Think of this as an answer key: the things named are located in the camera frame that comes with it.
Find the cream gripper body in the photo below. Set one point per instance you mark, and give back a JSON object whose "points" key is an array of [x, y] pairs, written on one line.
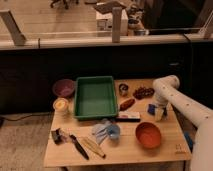
{"points": [[159, 113]]}

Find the blue sponge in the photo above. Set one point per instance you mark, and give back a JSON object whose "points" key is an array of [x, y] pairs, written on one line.
{"points": [[151, 109]]}

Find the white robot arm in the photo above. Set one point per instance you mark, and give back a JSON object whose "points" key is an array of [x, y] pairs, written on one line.
{"points": [[166, 91]]}

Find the green plastic tray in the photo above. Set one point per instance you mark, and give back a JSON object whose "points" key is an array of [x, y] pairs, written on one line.
{"points": [[95, 98]]}

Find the orange bowl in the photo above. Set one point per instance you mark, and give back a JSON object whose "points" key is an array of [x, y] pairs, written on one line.
{"points": [[148, 135]]}

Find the bunch of dark grapes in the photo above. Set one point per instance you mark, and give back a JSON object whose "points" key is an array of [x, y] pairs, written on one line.
{"points": [[143, 92]]}

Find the brown sausage toy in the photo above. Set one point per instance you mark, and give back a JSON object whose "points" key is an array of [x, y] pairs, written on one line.
{"points": [[128, 103]]}

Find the black white board eraser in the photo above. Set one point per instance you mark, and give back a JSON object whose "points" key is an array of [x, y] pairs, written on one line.
{"points": [[128, 117]]}

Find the blue object on floor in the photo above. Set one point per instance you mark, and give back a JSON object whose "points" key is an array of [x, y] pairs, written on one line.
{"points": [[189, 141]]}

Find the wooden table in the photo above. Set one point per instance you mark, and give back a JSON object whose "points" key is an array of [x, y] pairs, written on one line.
{"points": [[127, 150]]}

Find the yellow cup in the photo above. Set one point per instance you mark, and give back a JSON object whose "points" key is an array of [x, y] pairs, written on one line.
{"points": [[61, 105]]}

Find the purple bowl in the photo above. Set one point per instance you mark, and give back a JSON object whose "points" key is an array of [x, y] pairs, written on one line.
{"points": [[63, 88]]}

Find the dark small toy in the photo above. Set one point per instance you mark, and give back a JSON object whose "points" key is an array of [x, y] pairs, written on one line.
{"points": [[58, 136]]}

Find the white cardboard box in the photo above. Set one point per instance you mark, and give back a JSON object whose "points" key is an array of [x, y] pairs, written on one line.
{"points": [[104, 22]]}

